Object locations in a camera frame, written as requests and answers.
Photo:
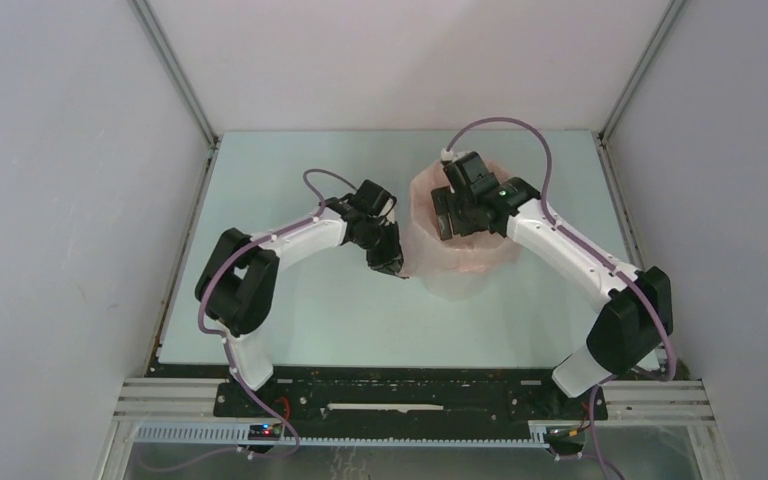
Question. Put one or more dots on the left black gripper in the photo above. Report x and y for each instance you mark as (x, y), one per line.
(391, 261)

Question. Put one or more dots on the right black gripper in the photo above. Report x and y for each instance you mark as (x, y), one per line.
(445, 201)

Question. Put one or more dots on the pink plastic trash bag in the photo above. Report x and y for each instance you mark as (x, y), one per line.
(426, 254)

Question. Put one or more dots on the white paper trash bin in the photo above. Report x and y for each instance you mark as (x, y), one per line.
(455, 285)

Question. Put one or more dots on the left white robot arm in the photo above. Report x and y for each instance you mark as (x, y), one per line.
(236, 288)

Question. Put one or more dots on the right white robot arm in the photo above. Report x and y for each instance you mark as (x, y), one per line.
(633, 306)

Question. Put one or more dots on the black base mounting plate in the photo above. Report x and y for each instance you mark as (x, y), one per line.
(436, 403)

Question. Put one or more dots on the white slotted cable duct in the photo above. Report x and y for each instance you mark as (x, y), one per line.
(251, 434)

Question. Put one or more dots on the aluminium frame rail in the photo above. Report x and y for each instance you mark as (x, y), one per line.
(332, 311)

